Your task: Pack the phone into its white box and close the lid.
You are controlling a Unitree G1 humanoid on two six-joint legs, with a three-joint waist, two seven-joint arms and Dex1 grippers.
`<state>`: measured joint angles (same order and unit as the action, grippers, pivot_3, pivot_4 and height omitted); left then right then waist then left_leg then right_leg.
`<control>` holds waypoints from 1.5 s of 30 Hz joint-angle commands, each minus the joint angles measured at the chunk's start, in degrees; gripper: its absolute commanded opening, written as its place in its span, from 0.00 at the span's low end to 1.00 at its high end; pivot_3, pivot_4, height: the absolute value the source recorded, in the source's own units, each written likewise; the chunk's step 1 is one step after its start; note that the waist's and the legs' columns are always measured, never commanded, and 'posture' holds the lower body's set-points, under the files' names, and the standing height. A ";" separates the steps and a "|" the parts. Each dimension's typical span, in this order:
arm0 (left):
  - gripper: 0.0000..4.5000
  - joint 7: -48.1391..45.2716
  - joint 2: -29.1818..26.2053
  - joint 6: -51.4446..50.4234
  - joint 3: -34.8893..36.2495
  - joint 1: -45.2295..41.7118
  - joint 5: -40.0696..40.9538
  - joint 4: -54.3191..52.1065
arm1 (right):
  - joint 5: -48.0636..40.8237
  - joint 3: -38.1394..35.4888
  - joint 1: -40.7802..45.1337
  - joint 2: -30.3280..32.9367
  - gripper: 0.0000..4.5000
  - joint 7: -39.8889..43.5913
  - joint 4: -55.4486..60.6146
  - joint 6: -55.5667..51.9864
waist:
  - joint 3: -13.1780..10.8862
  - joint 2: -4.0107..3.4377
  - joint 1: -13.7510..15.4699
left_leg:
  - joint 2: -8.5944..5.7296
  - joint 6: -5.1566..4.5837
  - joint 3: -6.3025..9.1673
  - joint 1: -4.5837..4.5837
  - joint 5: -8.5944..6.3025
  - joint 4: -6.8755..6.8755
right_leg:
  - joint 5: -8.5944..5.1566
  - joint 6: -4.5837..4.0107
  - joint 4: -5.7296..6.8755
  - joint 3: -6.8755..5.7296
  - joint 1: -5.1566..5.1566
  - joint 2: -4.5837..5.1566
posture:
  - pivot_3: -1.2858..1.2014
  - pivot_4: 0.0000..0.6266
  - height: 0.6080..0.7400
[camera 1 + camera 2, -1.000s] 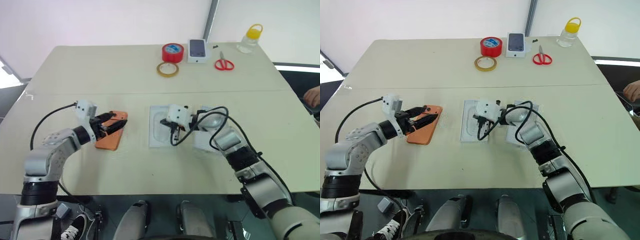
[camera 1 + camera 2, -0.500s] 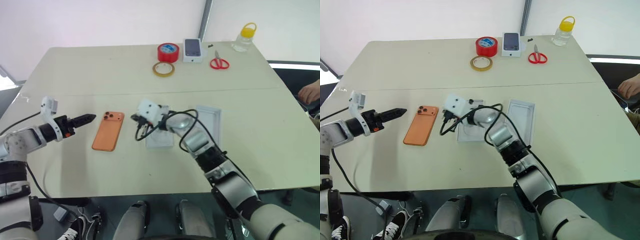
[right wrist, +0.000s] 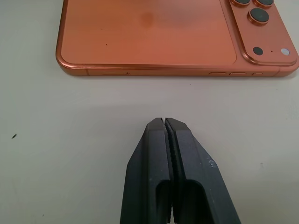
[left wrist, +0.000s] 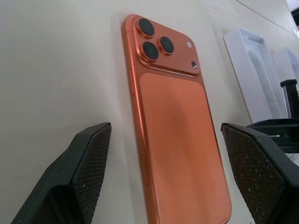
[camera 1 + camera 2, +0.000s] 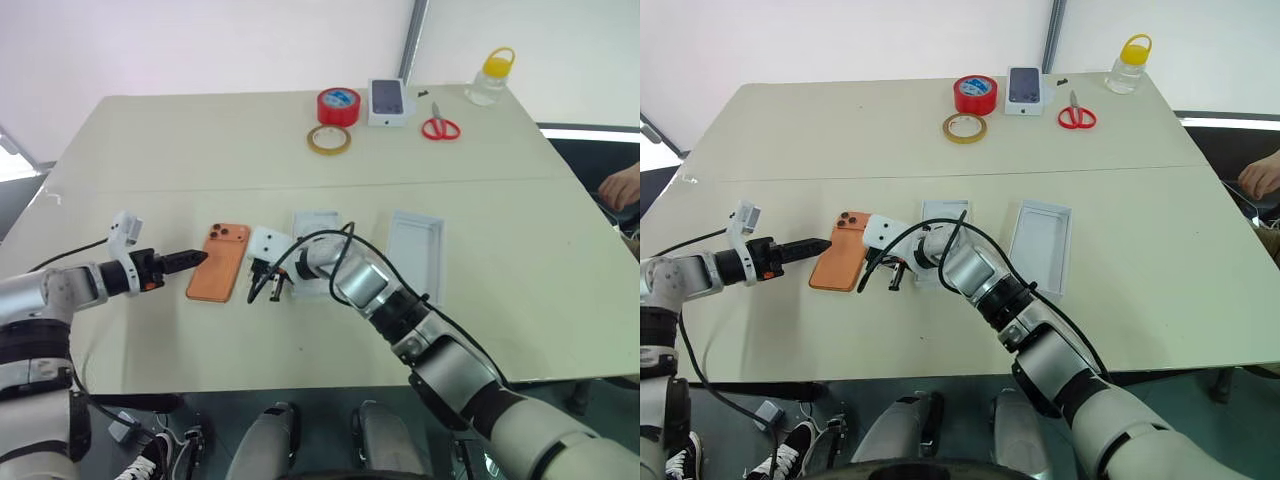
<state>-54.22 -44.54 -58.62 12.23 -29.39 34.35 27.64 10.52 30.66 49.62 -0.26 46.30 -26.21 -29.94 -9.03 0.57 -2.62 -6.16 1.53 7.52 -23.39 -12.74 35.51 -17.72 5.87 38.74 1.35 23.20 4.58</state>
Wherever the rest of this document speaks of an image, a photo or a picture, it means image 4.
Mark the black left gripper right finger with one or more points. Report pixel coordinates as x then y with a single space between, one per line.
264 177

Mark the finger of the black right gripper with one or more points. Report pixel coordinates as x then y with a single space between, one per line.
278 130
293 98

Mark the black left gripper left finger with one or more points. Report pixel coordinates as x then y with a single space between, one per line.
70 177

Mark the orange smartphone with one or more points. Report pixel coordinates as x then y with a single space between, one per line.
180 130

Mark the dark background object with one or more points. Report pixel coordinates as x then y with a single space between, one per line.
295 11

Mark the white phone box base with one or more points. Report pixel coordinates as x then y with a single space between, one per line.
245 70

